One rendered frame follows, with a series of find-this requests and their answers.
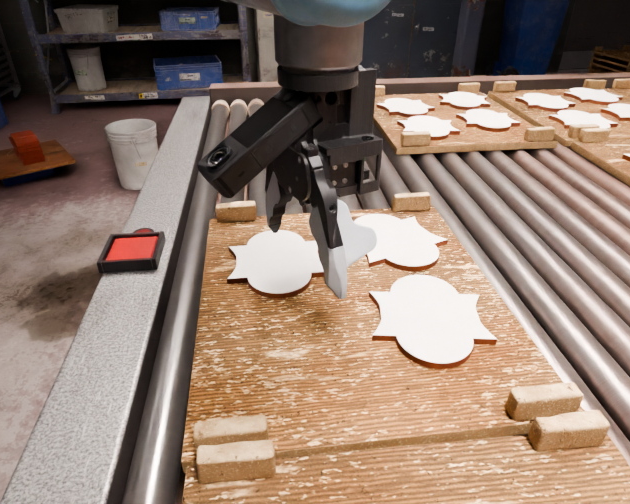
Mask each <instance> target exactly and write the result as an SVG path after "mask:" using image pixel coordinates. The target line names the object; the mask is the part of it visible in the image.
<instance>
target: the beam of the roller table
mask: <svg viewBox="0 0 630 504"><path fill-rule="evenodd" d="M211 115H212V114H211V101H210V96H194V97H182V99H181V102H180V104H179V106H178V108H177V111H176V113H175V115H174V117H173V119H172V122H171V124H170V126H169V128H168V130H167V133H166V135H165V137H164V139H163V142H162V144H161V146H160V148H159V150H158V153H157V155H156V157H155V159H154V162H153V164H152V166H151V168H150V170H149V173H148V175H147V177H146V179H145V182H144V184H143V186H142V188H141V190H140V193H139V195H138V197H137V199H136V202H135V204H134V206H133V208H132V210H131V213H130V215H129V217H128V219H127V221H126V224H125V226H124V228H123V230H122V233H133V232H134V231H135V230H137V229H140V228H151V229H153V230H154V232H158V231H159V232H160V231H164V234H165V239H166V241H165V245H164V248H163V252H162V255H161V259H160V262H159V266H158V269H157V270H141V271H125V272H109V273H103V275H102V277H101V279H100V281H99V284H98V286H97V288H96V290H95V292H94V295H93V297H92V299H91V301H90V304H89V306H88V308H87V310H86V312H85V315H84V317H83V319H82V321H81V324H80V326H79V328H78V330H77V332H76V335H75V337H74V339H73V341H72V344H71V346H70V348H69V350H68V352H67V355H66V357H65V359H64V361H63V364H62V366H61V368H60V370H59V372H58V375H57V377H56V379H55V381H54V383H53V386H52V388H51V390H50V392H49V395H48V397H47V399H46V401H45V403H44V406H43V408H42V410H41V412H40V415H39V417H38V419H37V421H36V423H35V426H34V428H33V430H32V432H31V435H30V437H29V439H28V441H27V443H26V446H25V448H24V450H23V452H22V455H21V457H20V459H19V461H18V463H17V466H16V468H15V470H14V472H13V474H12V477H11V479H10V481H9V483H8V486H7V488H6V490H5V492H4V494H3V497H2V499H1V501H0V504H122V501H123V497H124V493H125V488H126V484H127V480H128V475H129V471H130V467H131V462H132V458H133V454H134V449H135V445H136V441H137V436H138V432H139V428H140V423H141V419H142V415H143V410H144V406H145V402H146V397H147V393H148V389H149V384H150V380H151V376H152V371H153V367H154V362H155V358H156V354H157V349H158V345H159V341H160V336H161V332H162V328H163V323H164V319H165V315H166V310H167V306H168V302H169V297H170V293H171V289H172V284H173V280H174V276H175V271H176V267H177V263H178V258H179V254H180V250H181V245H182V241H183V237H184V232H185V228H186V224H187V219H188V215H189V211H190V206H191V202H192V197H193V193H194V189H195V184H196V180H197V176H198V171H199V170H198V166H197V165H198V162H199V161H200V160H201V158H202V154H203V150H204V145H205V141H206V137H207V132H208V128H209V124H210V119H211ZM122 233H121V234H122Z"/></svg>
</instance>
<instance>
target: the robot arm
mask: <svg viewBox="0 0 630 504"><path fill-rule="evenodd" d="M222 1H226V2H230V3H233V4H237V5H242V6H246V7H250V8H254V9H257V10H261V11H265V12H269V13H273V17H274V48H275V61H276V62H277V63H278V64H279V66H278V67H277V75H278V84H279V85H280V86H282V87H283V88H282V89H281V90H280V91H278V92H277V93H276V94H275V95H274V96H273V97H272V98H270V99H269V100H268V101H267V102H266V103H265V104H264V105H263V106H261V107H260V108H259V109H258V110H257V111H256V112H255V113H253V114H252V115H251V116H250V117H249V118H248V119H247V120H246V121H244V122H243V123H242V124H241V125H240V126H239V127H238V128H236V129H235V130H234V131H233V132H232V133H231V134H230V135H229V136H227V137H226V138H225V139H224V140H223V141H222V142H221V143H219V144H218V145H217V146H216V147H215V148H214V149H213V150H212V151H210V152H209V153H208V154H207V155H206V156H205V157H204V158H202V159H201V160H200V161H199V162H198V165H197V166H198V170H199V172H200V173H201V174H202V176H203V177H204V178H205V179H206V180H207V181H208V182H209V183H210V184H211V185H212V186H213V187H214V189H215V190H216V191H217V192H218V193H219V194H221V195H222V196H223V197H226V198H232V197H233V196H234V195H236V194H237V193H238V192H239V191H240V190H241V189H242V188H243V187H244V186H246V185H247V184H248V183H249V182H250V181H251V180H252V179H253V178H254V177H256V176H257V175H258V174H259V173H260V172H261V171H262V170H263V169H265V168H266V167H267V168H266V183H265V192H266V215H267V225H268V227H269V228H270V229H271V231H272V232H273V233H277V232H278V230H279V228H280V226H281V221H282V215H283V214H284V213H285V209H287V208H289V207H291V206H293V205H295V204H298V203H299V204H300V205H301V206H303V205H308V204H311V206H312V207H313V208H312V209H311V213H310V217H309V226H310V229H311V233H312V235H313V237H314V238H315V241H316V243H317V246H318V251H319V260H320V262H321V265H322V267H323V271H324V278H325V284H326V285H327V286H328V287H329V288H330V289H331V290H332V291H333V292H334V294H335V295H336V296H337V297H338V298H339V299H344V298H346V294H347V267H349V266H350V265H351V264H353V263H354V262H356V261H357V260H359V259H360V258H362V257H363V256H365V255H366V254H367V253H369V252H370V251H372V250H373V249H374V248H375V247H376V244H377V236H376V233H375V231H374V230H373V229H372V228H370V227H367V226H363V225H359V224H356V223H354V222H353V220H352V218H351V215H350V212H349V209H348V206H347V205H346V204H345V203H344V202H343V201H341V200H337V196H339V197H344V196H348V195H352V194H356V193H357V191H358V194H359V195H361V194H365V193H369V192H373V191H377V190H379V181H380V169H381V157H382V145H383V139H381V138H379V137H377V136H375V135H373V119H374V105H375V91H376V78H377V69H374V68H367V69H364V68H363V67H362V66H361V65H360V63H361V62H362V54H363V36H364V22H365V21H367V20H369V19H371V18H372V17H374V16H375V15H376V14H378V13H379V12H380V11H381V10H382V9H383V8H385V7H386V6H387V5H388V3H389V2H390V1H391V0H222ZM362 141H363V142H362ZM374 155H377V159H376V171H375V179H374V180H370V181H366V182H363V180H367V179H369V172H370V170H368V169H366V168H364V162H365V157H369V156H374ZM315 207H316V208H315Z"/></svg>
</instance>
